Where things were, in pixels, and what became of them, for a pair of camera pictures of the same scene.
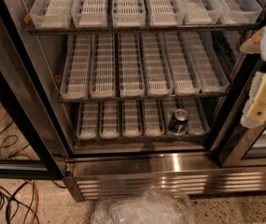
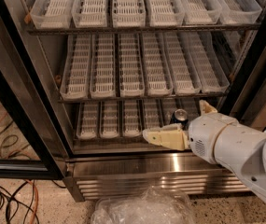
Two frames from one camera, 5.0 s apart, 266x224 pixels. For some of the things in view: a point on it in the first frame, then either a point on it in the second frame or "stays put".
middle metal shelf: x=142 y=99 stays put
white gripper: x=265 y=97 → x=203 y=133
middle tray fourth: x=159 y=81 stays put
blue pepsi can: x=178 y=121 stays put
